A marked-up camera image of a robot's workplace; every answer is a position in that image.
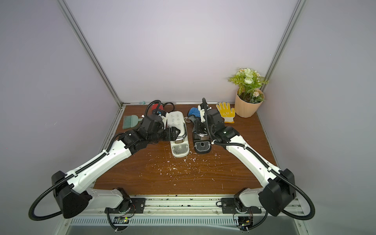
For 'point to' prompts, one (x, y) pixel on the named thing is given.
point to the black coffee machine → (202, 143)
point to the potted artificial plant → (249, 97)
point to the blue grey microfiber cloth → (194, 113)
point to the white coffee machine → (179, 147)
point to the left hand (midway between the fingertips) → (178, 131)
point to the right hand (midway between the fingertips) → (196, 119)
